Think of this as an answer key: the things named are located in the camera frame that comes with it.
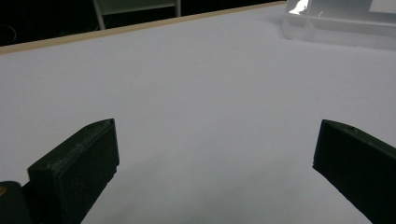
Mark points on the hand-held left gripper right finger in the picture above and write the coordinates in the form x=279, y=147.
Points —
x=358, y=168

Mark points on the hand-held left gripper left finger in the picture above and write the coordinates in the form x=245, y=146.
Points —
x=77, y=168

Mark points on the clear plastic box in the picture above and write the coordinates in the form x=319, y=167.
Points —
x=336, y=28

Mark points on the wooden table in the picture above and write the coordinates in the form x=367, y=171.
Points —
x=93, y=33

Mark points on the white metal desk frame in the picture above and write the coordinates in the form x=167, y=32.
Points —
x=101, y=17

